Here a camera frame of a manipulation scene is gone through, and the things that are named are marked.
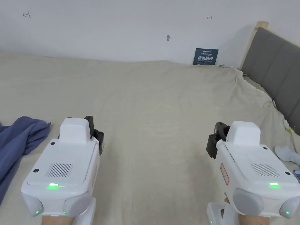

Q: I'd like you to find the person's right hand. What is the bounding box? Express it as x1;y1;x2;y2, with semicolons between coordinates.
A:
236;214;270;225

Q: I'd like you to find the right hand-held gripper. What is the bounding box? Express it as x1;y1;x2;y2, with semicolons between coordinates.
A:
206;121;300;225

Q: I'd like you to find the blue garment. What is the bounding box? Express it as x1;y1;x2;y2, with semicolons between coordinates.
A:
0;116;52;205

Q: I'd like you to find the person's left hand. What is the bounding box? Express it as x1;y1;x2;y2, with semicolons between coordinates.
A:
42;214;76;225

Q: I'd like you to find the bed with beige sheet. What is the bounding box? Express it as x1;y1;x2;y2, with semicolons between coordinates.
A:
0;52;300;225

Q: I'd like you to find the white hand controller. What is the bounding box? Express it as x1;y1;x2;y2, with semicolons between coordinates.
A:
275;145;300;164

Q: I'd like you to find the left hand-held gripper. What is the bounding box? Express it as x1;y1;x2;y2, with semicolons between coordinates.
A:
21;116;105;225

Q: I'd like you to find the grey padded headboard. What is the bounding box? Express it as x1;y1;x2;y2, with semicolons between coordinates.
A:
239;21;300;137

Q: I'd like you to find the dark blue sign card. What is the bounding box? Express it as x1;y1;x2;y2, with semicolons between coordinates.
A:
193;48;219;66

